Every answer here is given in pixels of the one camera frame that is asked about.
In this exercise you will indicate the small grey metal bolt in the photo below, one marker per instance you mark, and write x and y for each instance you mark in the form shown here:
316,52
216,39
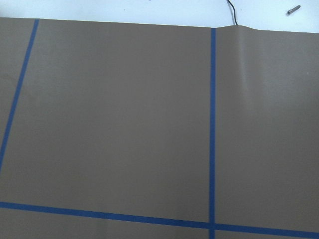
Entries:
289,12

